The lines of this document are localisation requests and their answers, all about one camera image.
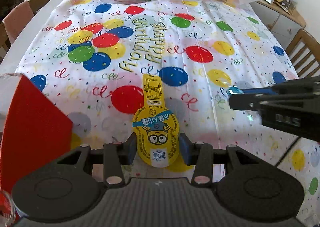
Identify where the wooden chair with pink towel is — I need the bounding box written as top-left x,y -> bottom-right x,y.
1,0 -> 50,52

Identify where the wooden slatted chair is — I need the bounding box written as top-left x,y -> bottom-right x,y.
286,29 -> 319,77

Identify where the red cardboard box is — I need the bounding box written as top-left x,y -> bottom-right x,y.
1,74 -> 73,193

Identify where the yellow minion jelly cup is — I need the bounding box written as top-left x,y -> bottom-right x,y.
132,74 -> 180,168

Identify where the balloon birthday tablecloth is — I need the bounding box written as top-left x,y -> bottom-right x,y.
16,0 -> 319,226

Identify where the white side cabinet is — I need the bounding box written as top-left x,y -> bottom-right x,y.
250,0 -> 306,49

